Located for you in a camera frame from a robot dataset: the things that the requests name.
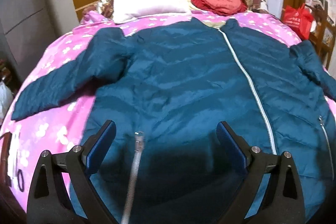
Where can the brown floral blanket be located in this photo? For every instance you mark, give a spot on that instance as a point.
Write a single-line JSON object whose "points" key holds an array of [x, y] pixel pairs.
{"points": [[103, 7]]}

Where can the red shopping bag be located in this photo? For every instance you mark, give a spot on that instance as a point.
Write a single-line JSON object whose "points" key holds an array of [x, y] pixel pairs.
{"points": [[299, 20]]}

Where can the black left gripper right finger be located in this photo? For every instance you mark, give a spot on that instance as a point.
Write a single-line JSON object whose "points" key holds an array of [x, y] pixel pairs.
{"points": [[283, 198]]}

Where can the teal puffer jacket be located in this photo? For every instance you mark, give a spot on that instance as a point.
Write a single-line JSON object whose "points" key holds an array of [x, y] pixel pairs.
{"points": [[183, 87]]}

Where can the pink floral bed sheet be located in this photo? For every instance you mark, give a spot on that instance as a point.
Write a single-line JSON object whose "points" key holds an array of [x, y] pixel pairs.
{"points": [[52, 118]]}

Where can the grey refrigerator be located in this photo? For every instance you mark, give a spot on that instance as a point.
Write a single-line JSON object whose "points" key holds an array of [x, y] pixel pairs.
{"points": [[26, 32]]}

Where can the white plastic bag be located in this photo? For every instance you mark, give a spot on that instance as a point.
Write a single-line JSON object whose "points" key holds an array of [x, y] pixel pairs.
{"points": [[6, 98]]}

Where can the wooden chair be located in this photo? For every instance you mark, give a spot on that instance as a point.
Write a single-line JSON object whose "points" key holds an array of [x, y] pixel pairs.
{"points": [[323, 35]]}

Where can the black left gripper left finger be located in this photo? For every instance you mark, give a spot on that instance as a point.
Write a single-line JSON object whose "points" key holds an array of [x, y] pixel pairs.
{"points": [[48, 200]]}

